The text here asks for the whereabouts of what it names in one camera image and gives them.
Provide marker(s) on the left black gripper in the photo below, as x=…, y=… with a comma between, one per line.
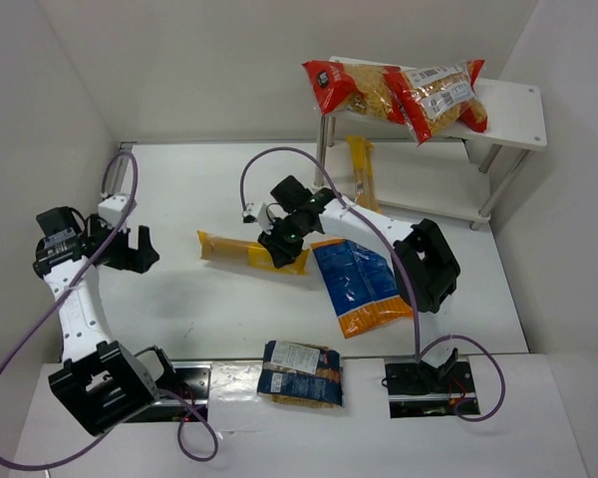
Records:
x=125, y=254

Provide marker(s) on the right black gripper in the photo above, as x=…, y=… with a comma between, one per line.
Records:
x=283, y=244

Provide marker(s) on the large yellow spaghetti bag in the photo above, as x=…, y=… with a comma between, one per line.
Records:
x=215, y=248

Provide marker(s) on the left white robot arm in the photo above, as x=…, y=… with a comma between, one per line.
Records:
x=101, y=383

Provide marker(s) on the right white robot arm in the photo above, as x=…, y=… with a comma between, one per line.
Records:
x=424, y=266

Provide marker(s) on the blue orange pasta bag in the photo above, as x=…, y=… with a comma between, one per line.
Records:
x=361, y=286

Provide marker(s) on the dark blue pasta bag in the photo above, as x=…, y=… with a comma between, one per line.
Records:
x=301, y=375

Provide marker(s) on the red pasta bag left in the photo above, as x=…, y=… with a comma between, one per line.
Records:
x=358, y=88

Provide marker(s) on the red pasta bag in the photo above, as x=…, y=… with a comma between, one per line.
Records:
x=358, y=88
x=434, y=98

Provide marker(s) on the white two-tier shelf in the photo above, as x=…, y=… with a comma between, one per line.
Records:
x=458, y=173

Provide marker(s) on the red pasta bag right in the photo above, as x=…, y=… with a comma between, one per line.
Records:
x=434, y=98

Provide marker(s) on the small yellow spaghetti bag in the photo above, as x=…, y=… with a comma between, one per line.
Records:
x=364, y=187

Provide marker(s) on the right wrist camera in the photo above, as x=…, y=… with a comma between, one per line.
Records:
x=258, y=213

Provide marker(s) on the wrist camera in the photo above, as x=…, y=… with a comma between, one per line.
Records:
x=111, y=209
x=258, y=213

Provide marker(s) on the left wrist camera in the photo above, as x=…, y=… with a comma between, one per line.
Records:
x=111, y=209

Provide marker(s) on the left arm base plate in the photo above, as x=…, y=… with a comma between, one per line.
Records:
x=192, y=383

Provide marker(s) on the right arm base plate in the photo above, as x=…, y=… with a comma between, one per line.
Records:
x=417, y=390

